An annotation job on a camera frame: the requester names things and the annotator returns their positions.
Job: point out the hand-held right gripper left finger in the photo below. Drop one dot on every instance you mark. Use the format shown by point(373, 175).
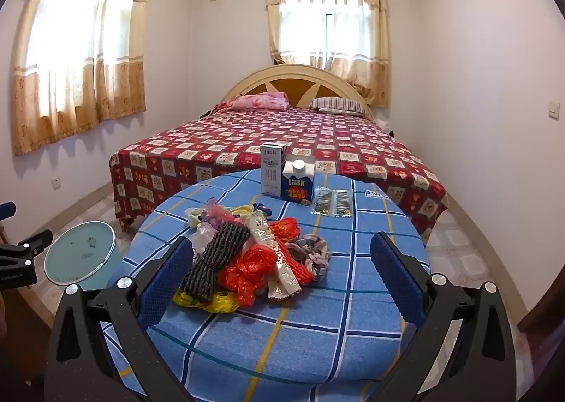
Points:
point(165, 283)

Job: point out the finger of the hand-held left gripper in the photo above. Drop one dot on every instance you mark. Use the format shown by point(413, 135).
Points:
point(6, 211)
point(35, 245)

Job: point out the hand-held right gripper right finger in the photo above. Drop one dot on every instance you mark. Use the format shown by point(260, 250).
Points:
point(397, 278)

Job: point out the light blue trash bin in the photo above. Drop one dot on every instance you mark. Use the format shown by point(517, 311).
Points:
point(79, 252)

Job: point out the black grey striped wrapper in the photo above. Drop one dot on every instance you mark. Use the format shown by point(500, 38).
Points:
point(216, 256)

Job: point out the clear plastic bag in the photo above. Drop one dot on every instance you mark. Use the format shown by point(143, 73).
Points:
point(203, 238)

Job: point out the yellow plastic bag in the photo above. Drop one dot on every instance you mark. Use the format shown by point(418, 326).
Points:
point(220, 302)

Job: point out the pale green plastic bag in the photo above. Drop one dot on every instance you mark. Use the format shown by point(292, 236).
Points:
point(194, 214)

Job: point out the orange plastic bag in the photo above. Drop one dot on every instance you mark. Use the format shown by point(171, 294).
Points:
point(247, 269)

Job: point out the pink wrapper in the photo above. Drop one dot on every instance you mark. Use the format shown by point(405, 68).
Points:
point(220, 212)

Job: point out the white long wrapper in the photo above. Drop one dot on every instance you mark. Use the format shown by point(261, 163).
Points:
point(273, 252)

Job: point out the red ribbed wrapper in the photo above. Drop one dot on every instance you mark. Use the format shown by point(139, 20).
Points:
point(287, 230)

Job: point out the clear plastic packet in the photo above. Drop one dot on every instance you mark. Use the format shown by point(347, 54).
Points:
point(342, 203)
point(322, 201)

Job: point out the blue plaid tablecloth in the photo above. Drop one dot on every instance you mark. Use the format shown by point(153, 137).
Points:
point(309, 340)

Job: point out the blue milk carton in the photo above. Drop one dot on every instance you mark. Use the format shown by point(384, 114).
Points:
point(296, 190)

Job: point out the white tall carton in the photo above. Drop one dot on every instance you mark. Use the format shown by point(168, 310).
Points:
point(271, 172)

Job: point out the wide beige patterned curtain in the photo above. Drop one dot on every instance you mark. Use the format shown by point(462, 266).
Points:
point(110, 97)

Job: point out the white cloth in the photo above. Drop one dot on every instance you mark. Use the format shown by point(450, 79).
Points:
point(385, 124)

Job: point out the bed with red quilt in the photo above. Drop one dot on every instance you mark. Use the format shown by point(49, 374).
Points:
point(265, 133)

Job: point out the striped pillow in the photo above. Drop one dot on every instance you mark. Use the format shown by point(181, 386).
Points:
point(340, 104)

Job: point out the pink pillow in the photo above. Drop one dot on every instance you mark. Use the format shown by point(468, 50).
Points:
point(260, 101)

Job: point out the cream wooden headboard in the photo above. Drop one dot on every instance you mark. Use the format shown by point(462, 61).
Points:
point(291, 80)

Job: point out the beige curtain with valance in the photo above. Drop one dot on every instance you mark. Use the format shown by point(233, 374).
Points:
point(375, 53)

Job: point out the window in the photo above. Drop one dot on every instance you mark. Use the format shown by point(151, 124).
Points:
point(329, 31)

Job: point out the white wall socket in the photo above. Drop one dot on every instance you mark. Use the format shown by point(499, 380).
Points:
point(56, 183)

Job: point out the white light switch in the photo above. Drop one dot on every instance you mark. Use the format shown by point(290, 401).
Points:
point(554, 111)

